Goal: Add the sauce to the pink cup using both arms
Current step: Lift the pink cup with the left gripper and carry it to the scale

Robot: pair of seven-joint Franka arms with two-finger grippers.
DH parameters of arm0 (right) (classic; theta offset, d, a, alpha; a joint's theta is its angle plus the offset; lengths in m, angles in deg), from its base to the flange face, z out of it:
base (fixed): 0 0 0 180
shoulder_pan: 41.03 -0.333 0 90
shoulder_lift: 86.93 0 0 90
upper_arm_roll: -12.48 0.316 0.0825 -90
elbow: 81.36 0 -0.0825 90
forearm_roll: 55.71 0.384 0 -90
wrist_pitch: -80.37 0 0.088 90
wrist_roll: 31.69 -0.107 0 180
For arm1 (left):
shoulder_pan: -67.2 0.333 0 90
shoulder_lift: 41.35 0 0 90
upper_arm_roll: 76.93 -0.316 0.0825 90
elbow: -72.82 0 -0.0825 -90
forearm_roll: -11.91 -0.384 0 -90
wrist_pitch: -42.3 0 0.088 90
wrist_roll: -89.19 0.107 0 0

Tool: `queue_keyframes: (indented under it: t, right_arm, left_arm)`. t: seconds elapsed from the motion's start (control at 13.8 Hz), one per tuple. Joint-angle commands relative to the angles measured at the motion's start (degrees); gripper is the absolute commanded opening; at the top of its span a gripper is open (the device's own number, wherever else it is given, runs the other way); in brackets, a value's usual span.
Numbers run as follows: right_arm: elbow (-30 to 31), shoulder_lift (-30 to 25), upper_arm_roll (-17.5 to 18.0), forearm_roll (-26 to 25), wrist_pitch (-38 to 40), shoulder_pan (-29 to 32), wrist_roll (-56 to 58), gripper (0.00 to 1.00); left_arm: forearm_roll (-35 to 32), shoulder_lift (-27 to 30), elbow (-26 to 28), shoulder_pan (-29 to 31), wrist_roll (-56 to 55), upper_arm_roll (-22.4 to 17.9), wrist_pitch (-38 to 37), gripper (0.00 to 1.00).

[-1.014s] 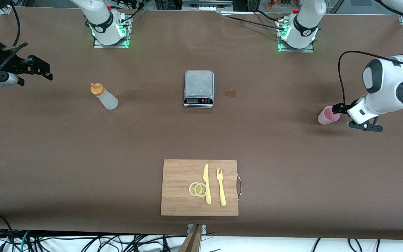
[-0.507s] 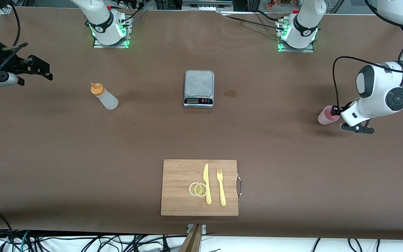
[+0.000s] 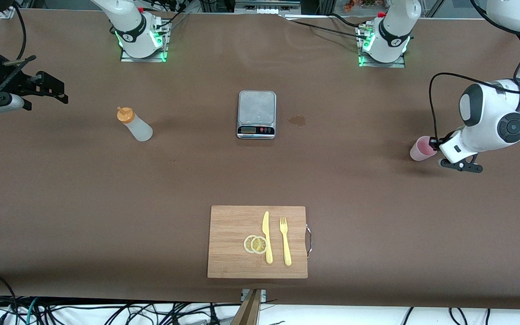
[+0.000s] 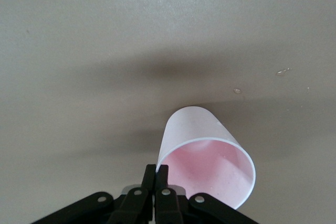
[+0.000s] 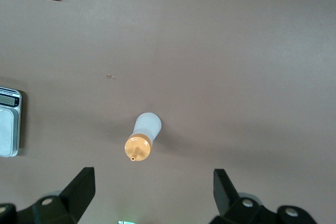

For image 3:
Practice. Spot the silver digital kitchen scale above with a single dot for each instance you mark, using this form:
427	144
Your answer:
256	108

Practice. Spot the pink plastic cup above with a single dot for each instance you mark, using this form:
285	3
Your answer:
420	151

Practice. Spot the yellow plastic fork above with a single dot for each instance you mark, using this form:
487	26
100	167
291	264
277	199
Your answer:
286	248

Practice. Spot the clear sauce bottle orange cap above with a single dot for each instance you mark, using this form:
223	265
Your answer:
138	128

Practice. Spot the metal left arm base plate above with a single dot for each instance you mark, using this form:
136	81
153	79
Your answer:
395	64

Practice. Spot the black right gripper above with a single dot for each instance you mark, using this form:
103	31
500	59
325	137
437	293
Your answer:
20	83

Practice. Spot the metal table corner bracket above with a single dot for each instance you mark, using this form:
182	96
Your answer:
6	12

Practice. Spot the yellow plastic knife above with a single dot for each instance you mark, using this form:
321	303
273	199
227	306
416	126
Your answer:
267	243

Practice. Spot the wooden beam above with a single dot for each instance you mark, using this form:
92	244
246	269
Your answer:
248	311

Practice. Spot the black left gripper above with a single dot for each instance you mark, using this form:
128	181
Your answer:
434	143

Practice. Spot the lemon slice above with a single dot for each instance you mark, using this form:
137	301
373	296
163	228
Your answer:
259	245
247	244

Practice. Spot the white power strip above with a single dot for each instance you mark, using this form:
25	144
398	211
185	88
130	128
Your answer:
266	10

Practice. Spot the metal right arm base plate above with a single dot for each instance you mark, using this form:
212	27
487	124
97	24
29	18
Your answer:
147	58

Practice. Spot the brown table cover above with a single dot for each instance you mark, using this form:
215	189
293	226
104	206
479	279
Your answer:
106	203

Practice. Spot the small metal bracket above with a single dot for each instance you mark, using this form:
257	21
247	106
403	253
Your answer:
263	295

